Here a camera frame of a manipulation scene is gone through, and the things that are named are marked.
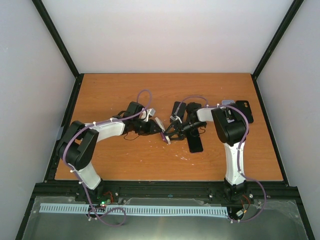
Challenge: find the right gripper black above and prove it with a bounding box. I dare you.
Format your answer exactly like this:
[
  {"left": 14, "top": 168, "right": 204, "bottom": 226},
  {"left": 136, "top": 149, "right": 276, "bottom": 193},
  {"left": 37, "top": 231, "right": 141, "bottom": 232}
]
[{"left": 164, "top": 119, "right": 205, "bottom": 141}]

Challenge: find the purple-edged black smartphone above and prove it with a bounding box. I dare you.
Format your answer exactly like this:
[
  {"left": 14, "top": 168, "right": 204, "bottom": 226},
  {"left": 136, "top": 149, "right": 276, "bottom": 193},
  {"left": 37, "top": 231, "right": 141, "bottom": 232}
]
[{"left": 155, "top": 117, "right": 171, "bottom": 145}]

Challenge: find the blue-edged black smartphone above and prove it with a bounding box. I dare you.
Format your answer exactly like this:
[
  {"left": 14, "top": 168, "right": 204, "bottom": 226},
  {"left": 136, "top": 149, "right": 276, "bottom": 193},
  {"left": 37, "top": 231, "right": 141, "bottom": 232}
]
[{"left": 172, "top": 101, "right": 187, "bottom": 120}]

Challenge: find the lilac phone case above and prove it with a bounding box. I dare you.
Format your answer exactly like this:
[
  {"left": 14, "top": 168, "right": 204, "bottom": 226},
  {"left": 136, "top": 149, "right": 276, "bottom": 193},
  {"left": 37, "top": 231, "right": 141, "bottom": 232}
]
[{"left": 221, "top": 99, "right": 235, "bottom": 105}]

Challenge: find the black phone case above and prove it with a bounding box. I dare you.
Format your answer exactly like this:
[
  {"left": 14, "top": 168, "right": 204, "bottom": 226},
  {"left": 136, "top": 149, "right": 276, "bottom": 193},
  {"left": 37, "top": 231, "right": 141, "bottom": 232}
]
[{"left": 235, "top": 100, "right": 254, "bottom": 124}]

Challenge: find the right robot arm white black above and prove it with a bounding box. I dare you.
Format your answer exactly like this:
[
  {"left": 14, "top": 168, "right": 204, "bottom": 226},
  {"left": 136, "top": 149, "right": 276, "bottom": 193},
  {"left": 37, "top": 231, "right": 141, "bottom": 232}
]
[{"left": 161, "top": 102, "right": 249, "bottom": 203}]

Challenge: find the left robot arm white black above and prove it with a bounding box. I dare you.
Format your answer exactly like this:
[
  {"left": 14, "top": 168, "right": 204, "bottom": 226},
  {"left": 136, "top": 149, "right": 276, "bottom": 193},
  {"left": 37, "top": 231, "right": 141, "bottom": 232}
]
[{"left": 56, "top": 101, "right": 165, "bottom": 202}]

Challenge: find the small green circuit board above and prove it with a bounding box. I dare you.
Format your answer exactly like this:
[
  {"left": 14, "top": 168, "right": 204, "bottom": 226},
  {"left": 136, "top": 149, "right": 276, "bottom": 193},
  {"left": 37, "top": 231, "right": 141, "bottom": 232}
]
[{"left": 99, "top": 198, "right": 113, "bottom": 208}]

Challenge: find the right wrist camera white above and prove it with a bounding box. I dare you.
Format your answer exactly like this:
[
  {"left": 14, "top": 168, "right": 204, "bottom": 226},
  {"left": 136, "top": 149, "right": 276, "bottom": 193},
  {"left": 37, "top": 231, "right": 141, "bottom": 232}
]
[{"left": 170, "top": 111, "right": 184, "bottom": 123}]

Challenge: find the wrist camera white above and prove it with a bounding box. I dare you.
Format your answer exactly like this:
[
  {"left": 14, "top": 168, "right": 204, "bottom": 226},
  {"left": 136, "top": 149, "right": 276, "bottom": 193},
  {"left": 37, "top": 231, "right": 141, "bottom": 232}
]
[
  {"left": 170, "top": 111, "right": 184, "bottom": 123},
  {"left": 140, "top": 108, "right": 156, "bottom": 122}
]

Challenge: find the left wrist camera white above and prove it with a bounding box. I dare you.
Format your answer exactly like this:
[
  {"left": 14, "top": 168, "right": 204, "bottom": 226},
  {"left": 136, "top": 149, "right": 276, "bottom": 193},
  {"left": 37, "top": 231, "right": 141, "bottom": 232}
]
[{"left": 140, "top": 108, "right": 156, "bottom": 122}]

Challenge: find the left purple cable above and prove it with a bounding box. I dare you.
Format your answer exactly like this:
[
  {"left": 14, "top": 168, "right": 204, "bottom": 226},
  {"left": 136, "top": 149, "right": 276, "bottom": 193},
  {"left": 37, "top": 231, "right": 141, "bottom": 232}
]
[{"left": 61, "top": 89, "right": 153, "bottom": 227}]

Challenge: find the light blue cable duct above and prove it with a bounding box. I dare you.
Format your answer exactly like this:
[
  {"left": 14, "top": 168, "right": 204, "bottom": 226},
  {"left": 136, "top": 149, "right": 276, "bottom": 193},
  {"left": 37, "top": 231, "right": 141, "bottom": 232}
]
[{"left": 38, "top": 203, "right": 228, "bottom": 218}]

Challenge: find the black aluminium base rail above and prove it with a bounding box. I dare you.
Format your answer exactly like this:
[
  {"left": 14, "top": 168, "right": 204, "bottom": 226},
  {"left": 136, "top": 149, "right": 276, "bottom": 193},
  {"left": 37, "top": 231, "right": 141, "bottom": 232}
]
[{"left": 34, "top": 179, "right": 298, "bottom": 204}]

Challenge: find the right black frame post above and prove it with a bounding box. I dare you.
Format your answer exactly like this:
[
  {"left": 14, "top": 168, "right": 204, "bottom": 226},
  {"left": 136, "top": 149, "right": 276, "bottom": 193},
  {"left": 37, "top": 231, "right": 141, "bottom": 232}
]
[{"left": 251, "top": 0, "right": 304, "bottom": 81}]

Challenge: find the black frame post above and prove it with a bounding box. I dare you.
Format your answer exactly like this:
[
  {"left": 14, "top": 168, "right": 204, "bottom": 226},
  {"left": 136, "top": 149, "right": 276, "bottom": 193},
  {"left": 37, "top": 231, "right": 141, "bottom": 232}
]
[
  {"left": 251, "top": 0, "right": 304, "bottom": 81},
  {"left": 32, "top": 0, "right": 80, "bottom": 78}
]

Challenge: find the left black frame post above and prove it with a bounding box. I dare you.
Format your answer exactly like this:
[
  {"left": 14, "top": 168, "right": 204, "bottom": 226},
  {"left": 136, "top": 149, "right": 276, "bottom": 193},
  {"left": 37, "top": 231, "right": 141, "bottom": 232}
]
[{"left": 32, "top": 0, "right": 80, "bottom": 78}]

